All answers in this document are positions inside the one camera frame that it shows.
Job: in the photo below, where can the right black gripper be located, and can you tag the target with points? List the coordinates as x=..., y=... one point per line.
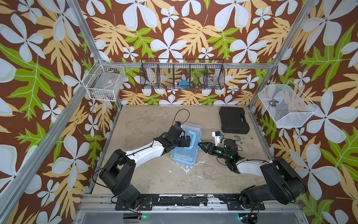
x=210, y=148

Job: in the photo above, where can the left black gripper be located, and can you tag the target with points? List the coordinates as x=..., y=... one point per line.
x=183, y=144

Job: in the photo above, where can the blue clear plastic toolbox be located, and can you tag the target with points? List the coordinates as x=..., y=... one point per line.
x=187, y=154

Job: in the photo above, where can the black plastic tool case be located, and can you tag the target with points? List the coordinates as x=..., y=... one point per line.
x=233, y=120

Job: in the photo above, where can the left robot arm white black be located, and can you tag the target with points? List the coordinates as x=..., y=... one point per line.
x=118, y=171

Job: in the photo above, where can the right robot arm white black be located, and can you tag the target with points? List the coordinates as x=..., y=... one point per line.
x=283, y=183

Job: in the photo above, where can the blue item in black basket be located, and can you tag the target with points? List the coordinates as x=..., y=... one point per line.
x=184, y=85

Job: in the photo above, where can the small metal item in basket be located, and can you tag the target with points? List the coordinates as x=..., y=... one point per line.
x=273, y=103

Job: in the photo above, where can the white mesh basket right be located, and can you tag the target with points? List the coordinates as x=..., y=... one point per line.
x=293, y=109

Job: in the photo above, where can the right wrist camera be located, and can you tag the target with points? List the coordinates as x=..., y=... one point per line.
x=218, y=137

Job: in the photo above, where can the black wire mesh basket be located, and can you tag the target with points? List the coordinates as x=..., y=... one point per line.
x=167, y=73

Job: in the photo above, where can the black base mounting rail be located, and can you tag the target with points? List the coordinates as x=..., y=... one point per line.
x=232, y=202

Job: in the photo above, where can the white wire basket left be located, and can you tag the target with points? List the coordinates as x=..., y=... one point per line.
x=103, y=81

